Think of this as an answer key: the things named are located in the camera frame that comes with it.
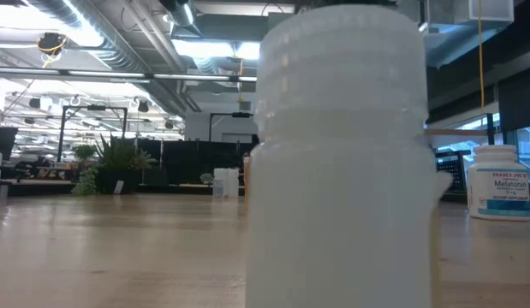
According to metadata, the wooden background desk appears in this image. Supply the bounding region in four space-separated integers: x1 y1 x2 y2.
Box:
7 177 75 186

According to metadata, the white Melatonin bottle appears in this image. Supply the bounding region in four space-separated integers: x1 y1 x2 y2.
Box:
466 144 530 222

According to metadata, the long ceiling light strip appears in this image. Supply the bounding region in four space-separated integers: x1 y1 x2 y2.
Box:
0 66 258 83

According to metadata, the black monitor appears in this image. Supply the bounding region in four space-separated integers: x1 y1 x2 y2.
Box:
0 126 20 162

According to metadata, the silver spiral air duct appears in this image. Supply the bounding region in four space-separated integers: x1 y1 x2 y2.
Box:
27 0 201 116

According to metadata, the black shelf post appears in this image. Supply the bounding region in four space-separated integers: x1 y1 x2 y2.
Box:
485 112 496 146

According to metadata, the black ceiling cord reel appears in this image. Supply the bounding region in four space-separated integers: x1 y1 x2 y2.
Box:
36 32 68 68

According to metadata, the black workstation frame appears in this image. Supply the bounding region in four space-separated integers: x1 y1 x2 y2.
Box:
207 110 257 145
57 104 129 163

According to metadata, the white ceiling air unit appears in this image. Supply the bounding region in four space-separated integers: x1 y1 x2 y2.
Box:
426 0 515 25

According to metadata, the black perforated panel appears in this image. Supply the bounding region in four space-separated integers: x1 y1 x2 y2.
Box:
435 148 472 193

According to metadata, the black partition wall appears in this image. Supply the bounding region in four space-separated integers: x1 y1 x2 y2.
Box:
138 137 259 187

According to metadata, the potted succulent plant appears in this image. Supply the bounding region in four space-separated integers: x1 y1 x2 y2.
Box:
70 133 159 197

